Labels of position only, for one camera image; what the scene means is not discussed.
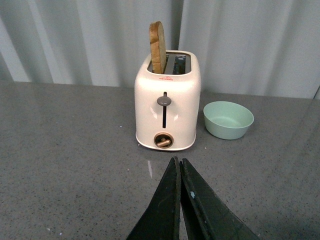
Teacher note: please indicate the toast bread slice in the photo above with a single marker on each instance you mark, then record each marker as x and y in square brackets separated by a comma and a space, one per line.
[157, 47]

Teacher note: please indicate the white two-slot toaster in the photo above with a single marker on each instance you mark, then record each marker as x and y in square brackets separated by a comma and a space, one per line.
[167, 105]

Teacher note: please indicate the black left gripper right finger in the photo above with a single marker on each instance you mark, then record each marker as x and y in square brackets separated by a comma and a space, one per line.
[205, 215]

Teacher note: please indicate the green bowl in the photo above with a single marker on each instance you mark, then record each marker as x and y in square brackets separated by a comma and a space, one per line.
[227, 120]

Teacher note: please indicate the grey curtain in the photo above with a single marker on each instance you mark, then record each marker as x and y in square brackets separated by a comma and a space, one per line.
[257, 47]

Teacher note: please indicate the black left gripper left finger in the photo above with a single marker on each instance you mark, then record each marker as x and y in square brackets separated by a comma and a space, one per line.
[161, 219]

